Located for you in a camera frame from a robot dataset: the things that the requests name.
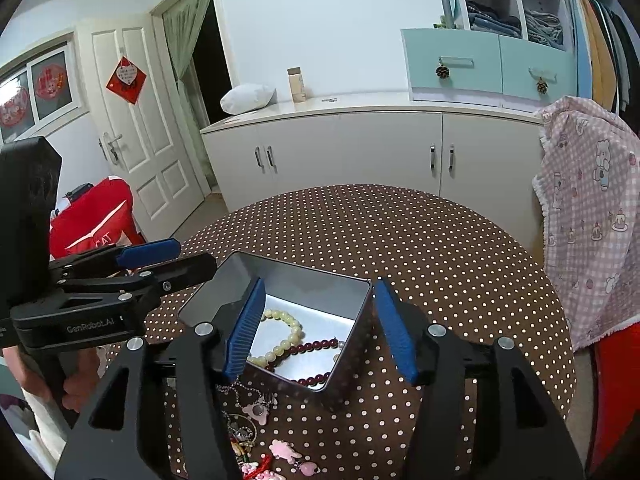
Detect pile of mixed jewelry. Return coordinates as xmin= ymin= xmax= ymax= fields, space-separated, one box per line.
xmin=215 ymin=379 xmax=323 ymax=480

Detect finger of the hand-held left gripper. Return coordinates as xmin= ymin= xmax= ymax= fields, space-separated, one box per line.
xmin=57 ymin=253 xmax=218 ymax=318
xmin=48 ymin=239 xmax=182 ymax=281

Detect folded blue jeans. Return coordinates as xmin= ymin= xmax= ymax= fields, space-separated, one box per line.
xmin=467 ymin=2 xmax=521 ymax=38

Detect dark red bead bracelet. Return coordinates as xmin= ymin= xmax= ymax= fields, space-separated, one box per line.
xmin=287 ymin=338 xmax=346 ymax=388

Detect folded grey clothes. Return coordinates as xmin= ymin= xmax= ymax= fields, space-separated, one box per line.
xmin=525 ymin=7 xmax=565 ymax=47

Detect metal tin box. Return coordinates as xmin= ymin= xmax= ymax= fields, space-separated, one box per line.
xmin=177 ymin=250 xmax=373 ymax=395

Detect pink printed blanket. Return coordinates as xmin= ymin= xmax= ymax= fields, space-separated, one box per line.
xmin=532 ymin=95 xmax=640 ymax=353

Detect beige bottle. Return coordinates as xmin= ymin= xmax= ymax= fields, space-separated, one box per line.
xmin=287 ymin=67 xmax=307 ymax=105

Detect white sideboard cabinet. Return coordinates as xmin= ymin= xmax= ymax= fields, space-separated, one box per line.
xmin=200 ymin=91 xmax=546 ymax=271

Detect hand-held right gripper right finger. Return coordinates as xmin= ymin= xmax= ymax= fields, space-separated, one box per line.
xmin=374 ymin=279 xmax=586 ymax=480

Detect white panel door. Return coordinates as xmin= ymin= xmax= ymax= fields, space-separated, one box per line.
xmin=75 ymin=12 xmax=211 ymax=243

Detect person's left hand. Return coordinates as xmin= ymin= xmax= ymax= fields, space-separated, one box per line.
xmin=2 ymin=346 xmax=103 ymax=413

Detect white framed window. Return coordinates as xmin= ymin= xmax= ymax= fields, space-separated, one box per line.
xmin=0 ymin=32 xmax=83 ymax=148

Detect white pillow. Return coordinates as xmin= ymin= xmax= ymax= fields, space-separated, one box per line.
xmin=220 ymin=85 xmax=277 ymax=116

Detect red white jacket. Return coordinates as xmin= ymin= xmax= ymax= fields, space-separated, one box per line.
xmin=50 ymin=176 xmax=148 ymax=261

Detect cream bead bracelet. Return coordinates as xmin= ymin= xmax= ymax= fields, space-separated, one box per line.
xmin=247 ymin=308 xmax=306 ymax=367

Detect red paper window cutout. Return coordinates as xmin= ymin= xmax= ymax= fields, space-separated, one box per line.
xmin=34 ymin=62 xmax=63 ymax=98
xmin=0 ymin=85 xmax=28 ymax=128

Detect teal drawer unit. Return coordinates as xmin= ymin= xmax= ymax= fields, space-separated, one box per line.
xmin=401 ymin=27 xmax=593 ymax=111

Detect green curtain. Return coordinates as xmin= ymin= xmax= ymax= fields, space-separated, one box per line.
xmin=162 ymin=0 xmax=213 ymax=196

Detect red diamond door decoration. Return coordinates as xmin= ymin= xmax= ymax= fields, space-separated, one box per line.
xmin=106 ymin=56 xmax=148 ymax=106

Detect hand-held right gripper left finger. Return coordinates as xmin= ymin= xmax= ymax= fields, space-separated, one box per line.
xmin=52 ymin=277 xmax=267 ymax=480

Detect row of hanging clothes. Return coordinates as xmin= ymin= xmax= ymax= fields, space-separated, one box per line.
xmin=560 ymin=0 xmax=640 ymax=116

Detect person's left forearm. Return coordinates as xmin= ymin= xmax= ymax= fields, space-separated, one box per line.
xmin=17 ymin=385 xmax=73 ymax=476

